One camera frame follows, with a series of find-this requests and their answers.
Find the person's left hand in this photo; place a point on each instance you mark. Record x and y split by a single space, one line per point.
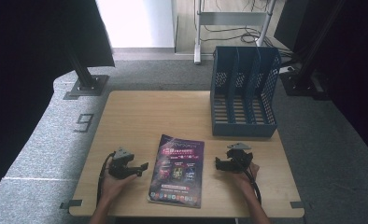
112 186

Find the grey tape strip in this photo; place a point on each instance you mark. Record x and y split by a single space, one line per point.
70 204
297 204

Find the black curtain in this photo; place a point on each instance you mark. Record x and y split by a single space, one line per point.
23 77

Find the white power strip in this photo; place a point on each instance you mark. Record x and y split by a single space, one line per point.
287 69

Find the person's right hand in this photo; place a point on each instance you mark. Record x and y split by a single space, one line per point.
247 180

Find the black metal post with base plate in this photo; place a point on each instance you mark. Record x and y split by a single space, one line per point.
87 84

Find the white metal stand frame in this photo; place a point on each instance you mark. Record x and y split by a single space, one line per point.
232 18

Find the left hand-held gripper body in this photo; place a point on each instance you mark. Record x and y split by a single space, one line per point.
120 168

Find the blue perforated file rack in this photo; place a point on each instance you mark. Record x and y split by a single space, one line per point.
244 127

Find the dark curtain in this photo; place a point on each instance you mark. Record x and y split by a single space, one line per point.
356 62

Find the black stand with base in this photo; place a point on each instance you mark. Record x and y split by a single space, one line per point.
300 82

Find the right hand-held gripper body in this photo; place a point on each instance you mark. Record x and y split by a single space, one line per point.
239 158

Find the purple cover magazine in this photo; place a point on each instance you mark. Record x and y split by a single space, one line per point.
177 174

